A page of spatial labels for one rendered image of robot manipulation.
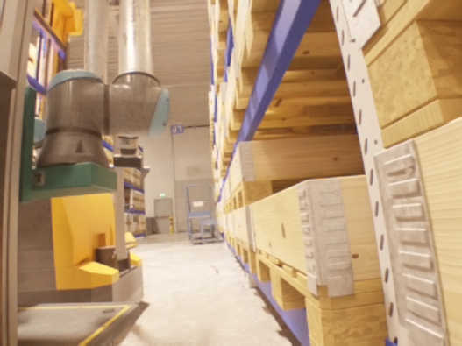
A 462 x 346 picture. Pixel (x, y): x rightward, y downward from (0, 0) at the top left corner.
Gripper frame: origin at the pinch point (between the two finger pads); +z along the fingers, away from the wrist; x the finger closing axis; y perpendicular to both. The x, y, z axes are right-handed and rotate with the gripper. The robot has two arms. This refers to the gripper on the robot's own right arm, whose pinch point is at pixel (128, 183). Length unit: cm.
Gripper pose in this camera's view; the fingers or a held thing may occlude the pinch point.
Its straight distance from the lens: 136.0
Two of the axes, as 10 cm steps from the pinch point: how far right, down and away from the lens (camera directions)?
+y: 0.8, 2.2, -9.7
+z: -0.7, 9.7, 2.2
